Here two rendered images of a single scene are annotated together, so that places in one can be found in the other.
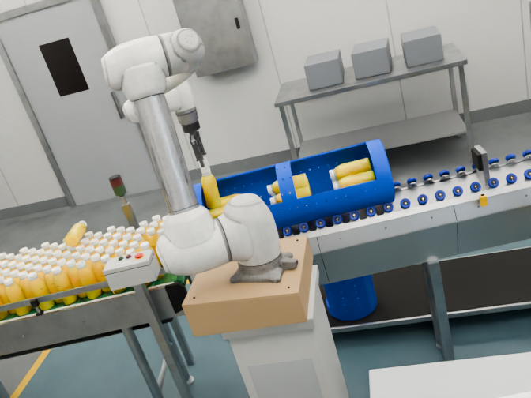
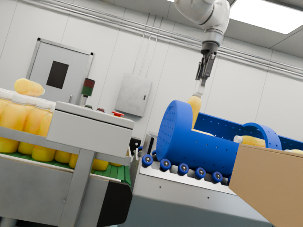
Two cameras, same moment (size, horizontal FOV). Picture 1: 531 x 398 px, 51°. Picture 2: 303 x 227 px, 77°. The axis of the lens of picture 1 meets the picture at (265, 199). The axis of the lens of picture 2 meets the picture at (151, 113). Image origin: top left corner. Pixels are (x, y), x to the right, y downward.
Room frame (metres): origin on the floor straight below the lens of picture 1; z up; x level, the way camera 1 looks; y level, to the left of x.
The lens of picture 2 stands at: (1.53, 0.63, 1.11)
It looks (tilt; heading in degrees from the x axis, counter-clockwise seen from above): 2 degrees up; 344
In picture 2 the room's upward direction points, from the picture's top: 15 degrees clockwise
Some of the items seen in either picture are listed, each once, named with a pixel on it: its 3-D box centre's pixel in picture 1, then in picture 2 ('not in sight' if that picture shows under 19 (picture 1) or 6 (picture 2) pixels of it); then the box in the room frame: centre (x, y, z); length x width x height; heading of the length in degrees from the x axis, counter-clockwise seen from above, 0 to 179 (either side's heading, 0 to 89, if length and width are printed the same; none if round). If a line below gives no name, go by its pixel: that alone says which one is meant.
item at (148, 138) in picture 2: not in sight; (146, 148); (2.34, 0.38, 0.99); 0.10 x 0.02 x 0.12; 173
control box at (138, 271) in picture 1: (132, 269); (94, 128); (2.07, 0.62, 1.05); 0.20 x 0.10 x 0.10; 83
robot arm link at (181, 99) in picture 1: (175, 91); (215, 16); (2.31, 0.23, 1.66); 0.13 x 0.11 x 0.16; 103
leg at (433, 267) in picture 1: (441, 314); not in sight; (2.13, -0.65, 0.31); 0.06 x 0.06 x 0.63; 83
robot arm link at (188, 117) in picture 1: (187, 115); (211, 40); (2.32, 0.22, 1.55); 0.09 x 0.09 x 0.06
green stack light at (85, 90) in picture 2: (119, 189); (87, 91); (2.74, 0.71, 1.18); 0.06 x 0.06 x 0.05
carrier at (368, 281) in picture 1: (337, 241); not in sight; (2.63, -0.31, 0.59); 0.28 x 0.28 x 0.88
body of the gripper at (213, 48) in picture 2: (193, 131); (208, 55); (2.32, 0.22, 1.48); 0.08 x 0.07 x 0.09; 173
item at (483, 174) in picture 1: (480, 166); not in sight; (2.17, -0.94, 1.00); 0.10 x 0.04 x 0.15; 173
